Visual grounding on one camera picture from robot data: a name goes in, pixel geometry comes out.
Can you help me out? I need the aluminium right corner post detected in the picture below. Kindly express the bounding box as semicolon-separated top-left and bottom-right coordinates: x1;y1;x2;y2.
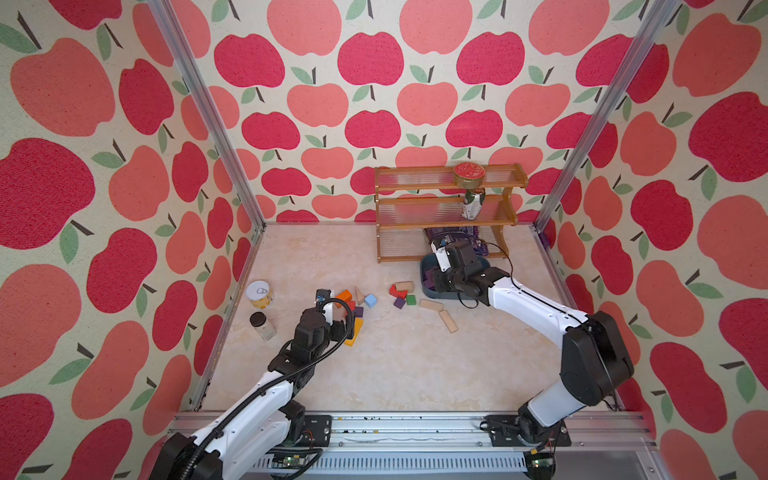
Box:
532;0;682;237

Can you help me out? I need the glass jar black lid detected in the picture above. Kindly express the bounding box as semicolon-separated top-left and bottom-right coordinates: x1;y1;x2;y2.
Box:
249;311;276;341

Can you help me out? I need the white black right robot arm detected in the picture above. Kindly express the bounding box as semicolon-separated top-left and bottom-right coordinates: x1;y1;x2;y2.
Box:
430;232;634;447

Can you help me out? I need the tan triangular block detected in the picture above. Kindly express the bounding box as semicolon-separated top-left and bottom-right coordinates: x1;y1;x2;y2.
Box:
354;287;365;304

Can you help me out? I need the red block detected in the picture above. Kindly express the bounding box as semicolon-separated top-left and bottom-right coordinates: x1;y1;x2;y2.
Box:
389;284;408;299

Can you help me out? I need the tan wooden flat block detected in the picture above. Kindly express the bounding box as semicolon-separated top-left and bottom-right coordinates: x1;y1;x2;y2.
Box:
419;299;444;312

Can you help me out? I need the purple snack bag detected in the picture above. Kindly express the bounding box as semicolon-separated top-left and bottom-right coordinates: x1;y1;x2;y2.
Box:
424;226;489;256

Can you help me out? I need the orange block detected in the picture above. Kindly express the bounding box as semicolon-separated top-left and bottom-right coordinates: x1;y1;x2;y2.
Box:
337;290;353;302

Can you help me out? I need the small green white bottle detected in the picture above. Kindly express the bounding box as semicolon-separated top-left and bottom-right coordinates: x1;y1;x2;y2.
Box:
462;188;486;221

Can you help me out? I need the tan wooden long block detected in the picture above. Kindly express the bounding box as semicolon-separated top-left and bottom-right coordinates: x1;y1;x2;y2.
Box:
438;309;458;334

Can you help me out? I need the aluminium corner post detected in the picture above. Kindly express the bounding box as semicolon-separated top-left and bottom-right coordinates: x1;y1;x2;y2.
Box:
532;0;682;237
148;0;266;235

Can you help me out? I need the yellow peach tin can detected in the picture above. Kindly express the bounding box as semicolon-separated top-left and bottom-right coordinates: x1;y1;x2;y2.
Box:
245;280;273;310

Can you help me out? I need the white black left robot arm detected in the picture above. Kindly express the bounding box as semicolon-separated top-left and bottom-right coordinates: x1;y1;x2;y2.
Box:
149;290;357;479

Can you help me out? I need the aluminium left corner post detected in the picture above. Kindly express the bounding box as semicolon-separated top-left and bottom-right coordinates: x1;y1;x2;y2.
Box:
148;0;266;235

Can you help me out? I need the teal storage bin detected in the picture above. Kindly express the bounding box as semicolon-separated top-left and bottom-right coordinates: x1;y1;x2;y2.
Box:
420;253;475;300

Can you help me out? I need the yellow long block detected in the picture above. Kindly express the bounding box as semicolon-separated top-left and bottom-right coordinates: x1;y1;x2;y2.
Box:
344;318;364;347

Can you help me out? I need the tan short block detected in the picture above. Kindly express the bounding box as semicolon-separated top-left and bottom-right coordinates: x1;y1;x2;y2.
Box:
394;281;415;293

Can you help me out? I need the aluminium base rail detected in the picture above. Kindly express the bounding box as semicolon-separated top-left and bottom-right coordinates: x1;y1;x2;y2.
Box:
167;410;655;480

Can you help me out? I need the orange wooden shelf rack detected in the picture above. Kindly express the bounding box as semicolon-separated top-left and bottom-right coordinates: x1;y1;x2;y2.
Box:
374;164;528;263

